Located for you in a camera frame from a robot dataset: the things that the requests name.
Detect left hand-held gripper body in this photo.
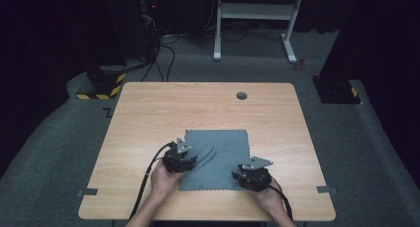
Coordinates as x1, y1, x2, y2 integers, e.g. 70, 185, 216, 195
161, 137, 196, 174

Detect grey tape strip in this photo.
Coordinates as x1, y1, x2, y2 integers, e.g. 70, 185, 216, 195
75, 187, 99, 198
315, 185, 339, 195

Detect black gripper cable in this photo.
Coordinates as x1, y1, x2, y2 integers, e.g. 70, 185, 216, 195
268, 174, 294, 222
128, 141, 178, 221

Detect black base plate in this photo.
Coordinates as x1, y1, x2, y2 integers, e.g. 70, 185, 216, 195
311, 75, 362, 105

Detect grey cloth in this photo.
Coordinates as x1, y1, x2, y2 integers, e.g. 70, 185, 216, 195
177, 129, 253, 192

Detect white metal stand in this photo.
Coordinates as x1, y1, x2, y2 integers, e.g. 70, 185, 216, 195
213, 0, 307, 64

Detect black floor cables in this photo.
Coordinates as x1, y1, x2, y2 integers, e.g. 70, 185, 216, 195
140, 34, 176, 83

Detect person's left hand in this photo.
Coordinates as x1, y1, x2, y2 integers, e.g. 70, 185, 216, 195
150, 160, 185, 202

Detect person's right hand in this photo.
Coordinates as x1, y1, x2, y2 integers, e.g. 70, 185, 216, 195
249, 182, 287, 219

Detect yellow black striped base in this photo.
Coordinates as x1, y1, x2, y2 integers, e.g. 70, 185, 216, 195
75, 64, 128, 101

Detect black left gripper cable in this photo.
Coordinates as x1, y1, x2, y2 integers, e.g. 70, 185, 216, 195
128, 141, 178, 221

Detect dark equipment with red light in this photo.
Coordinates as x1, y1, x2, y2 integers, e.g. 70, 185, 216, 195
138, 0, 163, 60

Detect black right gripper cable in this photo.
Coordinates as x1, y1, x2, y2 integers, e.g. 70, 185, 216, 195
268, 174, 294, 222

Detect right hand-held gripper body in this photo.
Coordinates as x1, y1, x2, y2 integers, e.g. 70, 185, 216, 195
237, 156, 274, 193

